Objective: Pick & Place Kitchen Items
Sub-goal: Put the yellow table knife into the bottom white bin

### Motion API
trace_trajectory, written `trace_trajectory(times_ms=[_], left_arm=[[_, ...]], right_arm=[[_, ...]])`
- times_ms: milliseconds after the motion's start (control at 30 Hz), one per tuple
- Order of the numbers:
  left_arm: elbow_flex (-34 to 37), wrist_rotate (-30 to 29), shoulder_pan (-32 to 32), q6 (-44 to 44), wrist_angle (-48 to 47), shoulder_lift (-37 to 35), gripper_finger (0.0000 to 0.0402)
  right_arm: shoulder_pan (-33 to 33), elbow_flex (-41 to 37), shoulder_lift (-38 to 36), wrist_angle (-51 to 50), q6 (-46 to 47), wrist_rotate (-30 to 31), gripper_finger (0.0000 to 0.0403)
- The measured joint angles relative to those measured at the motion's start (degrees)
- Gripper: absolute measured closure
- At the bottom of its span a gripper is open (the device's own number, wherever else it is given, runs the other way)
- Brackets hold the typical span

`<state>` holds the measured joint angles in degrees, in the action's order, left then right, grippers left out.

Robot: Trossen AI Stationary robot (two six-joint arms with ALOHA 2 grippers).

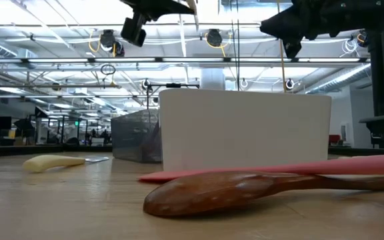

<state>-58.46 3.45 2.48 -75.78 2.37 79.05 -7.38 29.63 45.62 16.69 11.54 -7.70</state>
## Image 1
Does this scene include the black ceiling cable reel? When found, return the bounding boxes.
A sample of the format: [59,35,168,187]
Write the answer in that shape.
[99,29,117,49]
[113,41,126,57]
[205,29,225,48]
[356,29,373,48]

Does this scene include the black aluminium table frame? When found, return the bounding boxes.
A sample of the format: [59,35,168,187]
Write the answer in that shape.
[0,145,384,157]

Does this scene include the grey translucent plastic bin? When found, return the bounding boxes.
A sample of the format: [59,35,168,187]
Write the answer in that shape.
[110,109,163,164]

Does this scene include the black hanging cable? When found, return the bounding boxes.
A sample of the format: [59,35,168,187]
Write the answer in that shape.
[230,0,241,91]

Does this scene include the yellow hanging cable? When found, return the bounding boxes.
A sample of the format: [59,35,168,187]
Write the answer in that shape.
[276,33,288,94]

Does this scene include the background robot workcell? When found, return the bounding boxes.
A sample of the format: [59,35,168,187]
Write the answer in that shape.
[28,106,113,147]

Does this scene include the white plastic handled bin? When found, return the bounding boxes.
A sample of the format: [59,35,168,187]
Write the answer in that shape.
[159,88,333,173]

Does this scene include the brown wooden spoon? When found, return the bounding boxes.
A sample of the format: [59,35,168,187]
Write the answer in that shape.
[143,171,384,219]

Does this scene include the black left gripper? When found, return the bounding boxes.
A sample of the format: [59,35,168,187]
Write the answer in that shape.
[120,0,196,21]

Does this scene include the white building pillar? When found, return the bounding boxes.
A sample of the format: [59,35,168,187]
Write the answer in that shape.
[199,68,227,90]

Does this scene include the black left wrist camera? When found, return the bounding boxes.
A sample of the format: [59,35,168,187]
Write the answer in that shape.
[120,15,147,48]

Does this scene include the pink silicone spatula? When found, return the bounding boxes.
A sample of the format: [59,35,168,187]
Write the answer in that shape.
[137,153,384,183]

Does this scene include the black background camera stand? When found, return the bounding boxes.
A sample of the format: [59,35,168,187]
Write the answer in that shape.
[145,82,201,113]

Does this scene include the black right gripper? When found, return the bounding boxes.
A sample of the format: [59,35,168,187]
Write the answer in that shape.
[259,0,379,59]

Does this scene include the black monitor stand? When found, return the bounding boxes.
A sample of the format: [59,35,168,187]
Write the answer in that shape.
[368,29,384,149]

